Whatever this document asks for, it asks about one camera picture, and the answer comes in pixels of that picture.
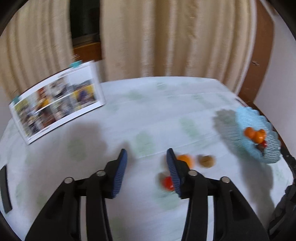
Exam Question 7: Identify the small orange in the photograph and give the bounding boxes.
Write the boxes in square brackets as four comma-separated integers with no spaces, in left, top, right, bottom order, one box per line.
[252,129,266,144]

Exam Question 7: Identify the black flat device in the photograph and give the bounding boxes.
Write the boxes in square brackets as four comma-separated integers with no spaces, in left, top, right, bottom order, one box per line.
[0,165,13,213]

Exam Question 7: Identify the brown round fruit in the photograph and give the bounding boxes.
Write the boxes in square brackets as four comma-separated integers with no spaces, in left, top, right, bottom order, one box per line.
[198,155,216,168]

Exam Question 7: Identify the large orange fruit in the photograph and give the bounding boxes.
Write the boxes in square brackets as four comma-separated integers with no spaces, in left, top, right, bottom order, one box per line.
[177,154,194,169]

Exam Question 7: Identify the small red tomato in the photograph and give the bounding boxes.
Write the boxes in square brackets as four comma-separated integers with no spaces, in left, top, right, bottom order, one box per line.
[161,176,175,192]

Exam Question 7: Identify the light blue plastic basket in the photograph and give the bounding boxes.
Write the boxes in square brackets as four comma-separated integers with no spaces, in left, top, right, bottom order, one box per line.
[235,106,281,164]

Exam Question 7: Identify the teal binder clip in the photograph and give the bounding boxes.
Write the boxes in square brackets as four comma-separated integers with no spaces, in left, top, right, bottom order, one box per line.
[69,60,83,68]
[12,95,20,104]

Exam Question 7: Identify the photo collage calendar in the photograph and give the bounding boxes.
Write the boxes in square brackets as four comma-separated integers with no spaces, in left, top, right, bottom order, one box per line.
[9,61,106,145]

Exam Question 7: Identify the beige curtain left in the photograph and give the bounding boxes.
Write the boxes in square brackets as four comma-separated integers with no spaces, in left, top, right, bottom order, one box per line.
[1,1,74,100]

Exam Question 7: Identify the beige curtain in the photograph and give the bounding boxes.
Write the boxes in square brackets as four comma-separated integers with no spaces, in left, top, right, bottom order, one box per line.
[100,1,256,92]
[1,1,74,100]

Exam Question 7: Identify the beige curtain right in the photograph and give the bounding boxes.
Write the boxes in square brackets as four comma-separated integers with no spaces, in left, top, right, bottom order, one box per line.
[100,1,256,92]

